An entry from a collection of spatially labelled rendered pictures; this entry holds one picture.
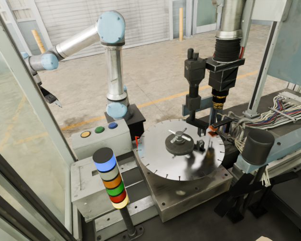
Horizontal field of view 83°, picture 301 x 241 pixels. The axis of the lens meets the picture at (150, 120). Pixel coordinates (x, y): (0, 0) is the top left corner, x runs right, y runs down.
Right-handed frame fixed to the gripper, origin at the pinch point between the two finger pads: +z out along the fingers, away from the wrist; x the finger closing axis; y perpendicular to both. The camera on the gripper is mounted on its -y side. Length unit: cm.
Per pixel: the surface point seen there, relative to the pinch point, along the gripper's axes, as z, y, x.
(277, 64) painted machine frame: -34, -103, -9
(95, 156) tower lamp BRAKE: -25, -72, 29
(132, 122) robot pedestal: 16.3, -35.4, -28.7
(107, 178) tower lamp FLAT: -20, -74, 30
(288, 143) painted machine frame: -13, -112, -5
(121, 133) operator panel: 2.3, -48.3, -3.5
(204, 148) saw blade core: -4, -89, -3
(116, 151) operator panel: 12.8, -45.4, -0.1
